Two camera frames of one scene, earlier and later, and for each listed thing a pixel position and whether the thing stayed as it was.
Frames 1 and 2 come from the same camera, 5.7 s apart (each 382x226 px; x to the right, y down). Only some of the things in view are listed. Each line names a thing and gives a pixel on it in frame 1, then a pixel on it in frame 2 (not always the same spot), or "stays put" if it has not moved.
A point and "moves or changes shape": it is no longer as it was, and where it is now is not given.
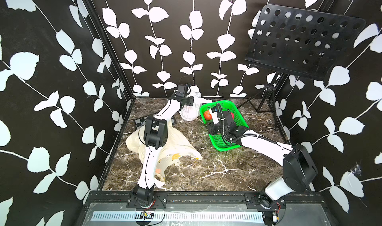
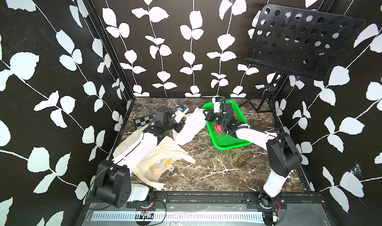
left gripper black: [191, 100] -> [179, 125]
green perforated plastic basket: [217, 140] stays put
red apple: [208, 115] moves or changes shape
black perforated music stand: [299, 41] stays put
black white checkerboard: [142, 122] stays put
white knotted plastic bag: [192, 113] -> [194, 123]
